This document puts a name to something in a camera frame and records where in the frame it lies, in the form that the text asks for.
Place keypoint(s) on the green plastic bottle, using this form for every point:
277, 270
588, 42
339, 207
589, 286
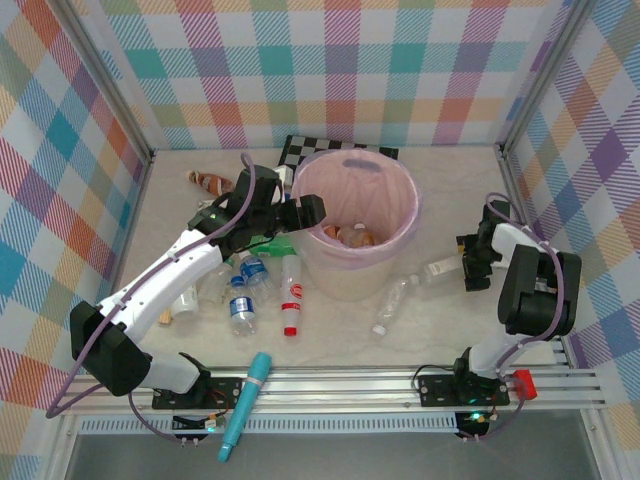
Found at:
275, 247

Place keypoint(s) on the orange brown label coffee bottle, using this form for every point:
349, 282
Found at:
361, 239

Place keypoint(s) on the blue label water bottle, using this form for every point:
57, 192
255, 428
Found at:
254, 272
242, 306

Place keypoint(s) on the white bottle red cap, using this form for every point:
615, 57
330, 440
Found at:
292, 292

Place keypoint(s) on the clear plastic bottle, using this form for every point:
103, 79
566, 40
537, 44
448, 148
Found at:
215, 285

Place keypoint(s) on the clear bottle white cap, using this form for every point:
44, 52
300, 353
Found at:
392, 305

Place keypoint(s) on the white opaque plastic bottle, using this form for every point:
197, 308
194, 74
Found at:
186, 305

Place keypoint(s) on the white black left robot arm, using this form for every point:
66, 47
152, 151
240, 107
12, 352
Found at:
165, 280

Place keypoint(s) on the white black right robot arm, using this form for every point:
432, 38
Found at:
540, 290

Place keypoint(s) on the pink-lined waste bin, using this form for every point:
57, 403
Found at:
350, 175

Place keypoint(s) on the beige waste bin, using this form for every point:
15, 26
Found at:
345, 282

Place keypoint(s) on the small brown drink bottle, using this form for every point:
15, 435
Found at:
212, 182

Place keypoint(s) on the black white chessboard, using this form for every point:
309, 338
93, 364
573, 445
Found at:
300, 147

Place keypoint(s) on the red box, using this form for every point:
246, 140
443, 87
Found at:
525, 382

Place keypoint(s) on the small wooden block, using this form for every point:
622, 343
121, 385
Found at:
166, 317

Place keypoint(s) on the small black controller board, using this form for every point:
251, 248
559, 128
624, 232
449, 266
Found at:
472, 422
192, 424

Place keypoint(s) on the teal marker pen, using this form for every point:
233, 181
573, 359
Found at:
247, 395

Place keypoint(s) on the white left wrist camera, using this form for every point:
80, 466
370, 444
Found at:
285, 175

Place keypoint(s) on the aluminium side rail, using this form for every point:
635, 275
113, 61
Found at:
134, 207

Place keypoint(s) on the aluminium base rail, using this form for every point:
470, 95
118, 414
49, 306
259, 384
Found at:
350, 390

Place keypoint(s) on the aluminium frame post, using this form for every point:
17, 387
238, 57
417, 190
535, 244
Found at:
114, 85
550, 65

